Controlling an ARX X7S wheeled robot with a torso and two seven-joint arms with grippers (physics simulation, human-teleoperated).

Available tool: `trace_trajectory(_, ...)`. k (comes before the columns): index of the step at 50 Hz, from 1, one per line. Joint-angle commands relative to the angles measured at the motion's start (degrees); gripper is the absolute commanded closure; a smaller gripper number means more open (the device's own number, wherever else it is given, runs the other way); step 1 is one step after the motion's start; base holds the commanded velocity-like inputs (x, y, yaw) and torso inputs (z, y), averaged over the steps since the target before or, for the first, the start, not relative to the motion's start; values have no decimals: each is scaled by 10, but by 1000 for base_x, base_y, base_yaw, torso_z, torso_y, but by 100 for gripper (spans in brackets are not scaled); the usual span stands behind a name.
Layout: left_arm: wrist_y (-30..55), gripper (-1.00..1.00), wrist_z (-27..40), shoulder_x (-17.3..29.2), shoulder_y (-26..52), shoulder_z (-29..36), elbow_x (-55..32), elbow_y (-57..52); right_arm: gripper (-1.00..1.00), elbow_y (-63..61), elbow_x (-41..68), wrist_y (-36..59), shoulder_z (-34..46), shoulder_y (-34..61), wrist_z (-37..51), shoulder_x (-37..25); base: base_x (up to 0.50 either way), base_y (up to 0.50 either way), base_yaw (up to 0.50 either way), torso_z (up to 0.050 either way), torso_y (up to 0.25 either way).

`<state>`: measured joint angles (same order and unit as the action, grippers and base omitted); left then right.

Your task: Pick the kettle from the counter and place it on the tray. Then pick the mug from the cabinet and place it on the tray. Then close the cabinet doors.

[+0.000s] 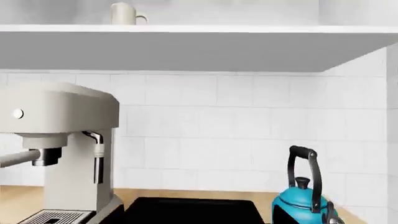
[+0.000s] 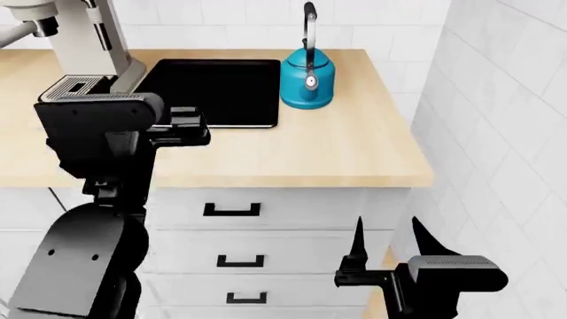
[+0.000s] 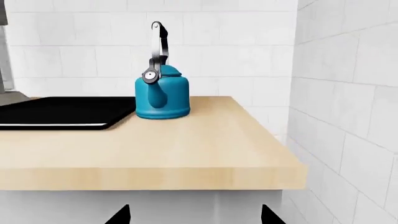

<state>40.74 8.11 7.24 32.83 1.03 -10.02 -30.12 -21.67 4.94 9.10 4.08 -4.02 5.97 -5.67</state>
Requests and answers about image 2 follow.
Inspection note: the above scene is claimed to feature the white drawer cabinet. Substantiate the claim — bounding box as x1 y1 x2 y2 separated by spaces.
144 186 414 319

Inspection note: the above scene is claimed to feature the black drawer handle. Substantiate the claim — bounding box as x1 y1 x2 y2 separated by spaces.
215 254 267 268
225 292 268 306
202 202 262 218

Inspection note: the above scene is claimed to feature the silver perforated drip tray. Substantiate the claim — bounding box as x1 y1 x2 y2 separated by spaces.
38 74 119 103

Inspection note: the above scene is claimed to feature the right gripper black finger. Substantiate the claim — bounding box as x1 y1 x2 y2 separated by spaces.
339 215 369 271
411 215 462 258

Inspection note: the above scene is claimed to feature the blue kettle with black handle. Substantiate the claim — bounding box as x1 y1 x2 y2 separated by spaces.
279 1 337 110

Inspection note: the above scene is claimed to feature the white drawer front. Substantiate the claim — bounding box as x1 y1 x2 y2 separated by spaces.
149 189 402 231
148 274 377 307
148 229 393 274

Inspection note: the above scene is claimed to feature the white espresso coffee machine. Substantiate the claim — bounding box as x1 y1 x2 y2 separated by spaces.
0 0 148 104

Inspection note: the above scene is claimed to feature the black cooktop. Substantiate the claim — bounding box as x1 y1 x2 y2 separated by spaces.
136 58 283 129

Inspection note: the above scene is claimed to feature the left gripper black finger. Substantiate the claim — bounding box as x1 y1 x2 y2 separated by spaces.
169 105 208 128

